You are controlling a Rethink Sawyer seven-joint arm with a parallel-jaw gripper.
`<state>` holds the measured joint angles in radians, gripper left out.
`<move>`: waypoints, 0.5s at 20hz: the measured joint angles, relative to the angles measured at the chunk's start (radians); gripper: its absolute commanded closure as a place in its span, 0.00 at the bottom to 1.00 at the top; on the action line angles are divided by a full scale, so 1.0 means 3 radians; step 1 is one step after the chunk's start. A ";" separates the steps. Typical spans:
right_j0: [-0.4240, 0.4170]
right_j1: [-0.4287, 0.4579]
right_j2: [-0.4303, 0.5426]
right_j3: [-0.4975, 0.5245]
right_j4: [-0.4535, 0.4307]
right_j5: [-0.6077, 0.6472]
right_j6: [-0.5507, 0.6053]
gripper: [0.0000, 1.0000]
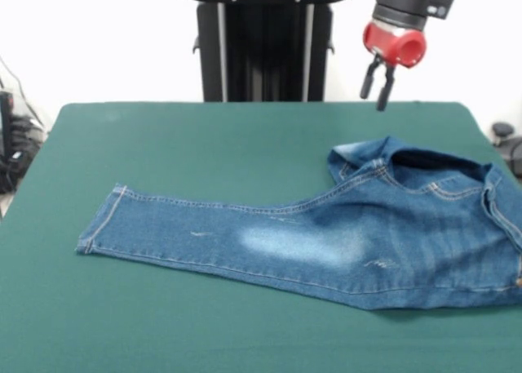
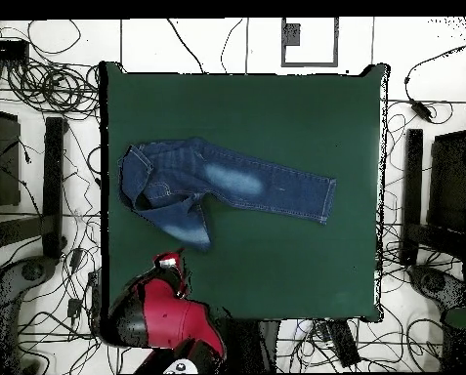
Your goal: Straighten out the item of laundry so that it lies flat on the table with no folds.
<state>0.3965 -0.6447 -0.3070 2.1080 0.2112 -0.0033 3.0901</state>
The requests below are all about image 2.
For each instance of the blue denim jeans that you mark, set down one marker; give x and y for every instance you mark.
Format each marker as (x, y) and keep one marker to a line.
(236, 179)

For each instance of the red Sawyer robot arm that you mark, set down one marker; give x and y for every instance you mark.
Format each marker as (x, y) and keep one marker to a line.
(170, 316)

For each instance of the black flat box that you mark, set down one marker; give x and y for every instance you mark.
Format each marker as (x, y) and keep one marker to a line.
(6, 50)

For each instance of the slim black power strip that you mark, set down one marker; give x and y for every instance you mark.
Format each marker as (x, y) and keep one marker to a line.
(95, 289)

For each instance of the small black plug adapter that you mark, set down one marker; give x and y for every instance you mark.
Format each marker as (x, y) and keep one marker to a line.
(74, 308)

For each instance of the black stand leg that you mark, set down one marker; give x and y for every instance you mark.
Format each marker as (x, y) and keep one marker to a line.
(414, 175)
(53, 187)

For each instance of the grey chair base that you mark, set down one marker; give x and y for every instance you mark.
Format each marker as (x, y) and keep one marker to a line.
(435, 283)
(6, 285)

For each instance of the dark green table cloth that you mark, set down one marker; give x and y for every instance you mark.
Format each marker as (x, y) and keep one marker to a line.
(275, 117)

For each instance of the black square case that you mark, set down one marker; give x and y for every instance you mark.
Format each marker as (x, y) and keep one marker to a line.
(449, 183)
(6, 164)

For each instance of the black power adapter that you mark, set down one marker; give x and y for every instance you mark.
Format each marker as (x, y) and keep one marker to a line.
(422, 110)

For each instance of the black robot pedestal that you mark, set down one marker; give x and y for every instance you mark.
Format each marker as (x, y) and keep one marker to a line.
(252, 347)

